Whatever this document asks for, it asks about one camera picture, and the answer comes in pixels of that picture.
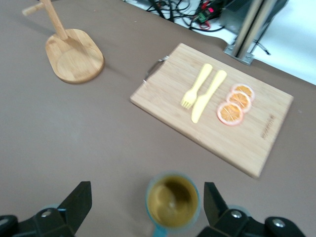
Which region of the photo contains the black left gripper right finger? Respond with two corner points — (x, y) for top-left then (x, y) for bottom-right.
(197, 182), (265, 237)

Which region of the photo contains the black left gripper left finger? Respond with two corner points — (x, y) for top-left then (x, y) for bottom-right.
(17, 181), (93, 237)

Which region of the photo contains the teal mug with handle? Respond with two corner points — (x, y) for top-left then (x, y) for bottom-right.
(145, 171), (201, 237)

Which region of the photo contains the wooden cutting board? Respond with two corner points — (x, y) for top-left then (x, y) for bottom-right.
(129, 42), (295, 179)

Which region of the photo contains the orange fruit slice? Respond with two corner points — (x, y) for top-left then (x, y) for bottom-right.
(226, 90), (252, 113)
(217, 101), (244, 127)
(230, 83), (255, 102)

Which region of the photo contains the yellow plastic knife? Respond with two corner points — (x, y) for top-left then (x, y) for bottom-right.
(191, 70), (228, 124)

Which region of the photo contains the yellow plastic fork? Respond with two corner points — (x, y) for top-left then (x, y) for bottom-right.
(180, 63), (213, 110)

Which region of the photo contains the wooden mug tree stand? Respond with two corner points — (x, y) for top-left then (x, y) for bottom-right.
(22, 0), (105, 85)

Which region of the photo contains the green circuit board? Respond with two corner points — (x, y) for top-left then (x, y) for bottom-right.
(197, 6), (216, 23)

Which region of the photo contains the grey metal box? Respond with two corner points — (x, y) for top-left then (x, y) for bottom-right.
(219, 0), (289, 33)

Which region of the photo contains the aluminium camera mount post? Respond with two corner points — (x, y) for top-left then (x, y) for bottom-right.
(223, 0), (275, 66)

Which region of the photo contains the tangled black cable bundle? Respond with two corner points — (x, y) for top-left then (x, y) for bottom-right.
(123, 0), (226, 32)

